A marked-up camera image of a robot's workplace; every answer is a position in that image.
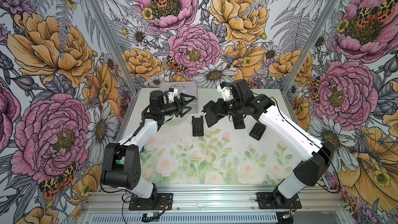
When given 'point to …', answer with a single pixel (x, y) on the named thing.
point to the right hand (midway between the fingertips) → (211, 113)
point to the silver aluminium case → (189, 88)
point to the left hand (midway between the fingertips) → (193, 105)
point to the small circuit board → (152, 214)
